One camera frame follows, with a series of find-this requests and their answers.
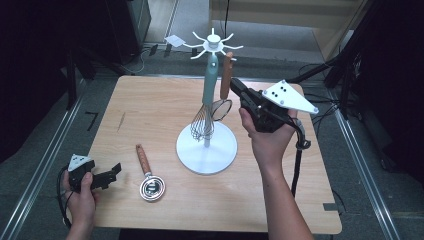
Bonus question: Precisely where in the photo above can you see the light wooden shelf unit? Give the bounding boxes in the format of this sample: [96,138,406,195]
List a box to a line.
[209,0,372,63]

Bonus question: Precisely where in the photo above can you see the wooden handled round metal spoon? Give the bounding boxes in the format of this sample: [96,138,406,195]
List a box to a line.
[135,143,167,203]

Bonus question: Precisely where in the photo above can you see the white utensil rack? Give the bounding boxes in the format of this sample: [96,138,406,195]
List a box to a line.
[175,27,245,176]

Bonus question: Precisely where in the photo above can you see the person's left hand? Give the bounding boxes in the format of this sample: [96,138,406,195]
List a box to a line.
[60,169,101,231]

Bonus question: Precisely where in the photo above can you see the black metal stand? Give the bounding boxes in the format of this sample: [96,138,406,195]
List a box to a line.
[285,0,384,121]

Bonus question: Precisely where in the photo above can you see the white paper tag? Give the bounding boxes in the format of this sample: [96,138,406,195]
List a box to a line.
[164,34,186,48]

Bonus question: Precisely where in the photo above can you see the black floor cables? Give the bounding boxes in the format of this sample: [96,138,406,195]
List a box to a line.
[298,62,342,138]

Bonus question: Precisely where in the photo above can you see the white floor cable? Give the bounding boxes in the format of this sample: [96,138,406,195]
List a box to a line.
[119,49,148,76]

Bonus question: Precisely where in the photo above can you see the black cabinet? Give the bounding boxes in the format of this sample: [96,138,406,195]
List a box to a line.
[105,0,152,66]

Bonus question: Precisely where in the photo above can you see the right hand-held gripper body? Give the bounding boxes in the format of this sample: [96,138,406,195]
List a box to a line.
[239,79,319,134]

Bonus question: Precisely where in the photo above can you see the teal handled wire whisk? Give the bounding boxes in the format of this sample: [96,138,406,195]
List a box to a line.
[189,53,220,143]

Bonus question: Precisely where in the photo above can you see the metal floor rail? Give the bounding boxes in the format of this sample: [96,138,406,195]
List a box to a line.
[328,89,402,240]
[0,96,85,240]

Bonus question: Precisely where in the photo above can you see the person's right hand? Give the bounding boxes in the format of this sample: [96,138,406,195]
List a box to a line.
[238,107,299,168]

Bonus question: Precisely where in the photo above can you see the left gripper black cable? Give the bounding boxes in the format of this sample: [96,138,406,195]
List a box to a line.
[56,165,74,230]

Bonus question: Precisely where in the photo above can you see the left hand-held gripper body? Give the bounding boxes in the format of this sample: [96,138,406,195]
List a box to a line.
[67,153,96,194]

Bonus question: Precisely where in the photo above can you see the wooden handled mesh strainer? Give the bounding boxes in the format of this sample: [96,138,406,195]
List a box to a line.
[210,51,235,122]

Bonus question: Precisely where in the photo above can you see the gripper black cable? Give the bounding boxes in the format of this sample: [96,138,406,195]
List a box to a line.
[56,165,74,230]
[290,117,313,199]

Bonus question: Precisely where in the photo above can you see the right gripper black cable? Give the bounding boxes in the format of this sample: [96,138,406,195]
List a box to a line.
[290,117,313,199]

